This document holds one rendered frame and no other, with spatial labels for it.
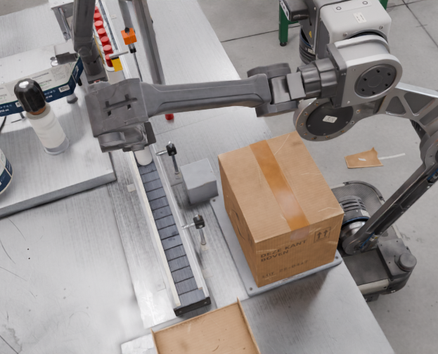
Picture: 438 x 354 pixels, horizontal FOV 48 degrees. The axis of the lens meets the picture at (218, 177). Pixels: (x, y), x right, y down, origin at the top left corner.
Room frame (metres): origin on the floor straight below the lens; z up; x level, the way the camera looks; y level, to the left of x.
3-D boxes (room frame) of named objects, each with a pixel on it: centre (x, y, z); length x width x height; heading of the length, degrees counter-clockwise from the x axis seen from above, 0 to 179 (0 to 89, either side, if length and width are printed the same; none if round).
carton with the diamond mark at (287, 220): (0.76, -0.15, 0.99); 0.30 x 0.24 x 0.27; 12
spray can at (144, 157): (1.10, 0.24, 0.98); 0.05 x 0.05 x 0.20
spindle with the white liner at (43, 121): (1.23, 0.56, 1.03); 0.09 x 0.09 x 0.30
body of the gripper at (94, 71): (1.34, 0.36, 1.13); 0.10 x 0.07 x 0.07; 12
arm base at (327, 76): (0.78, -0.24, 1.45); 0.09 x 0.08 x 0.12; 5
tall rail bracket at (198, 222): (0.77, 0.10, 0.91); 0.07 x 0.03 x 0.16; 102
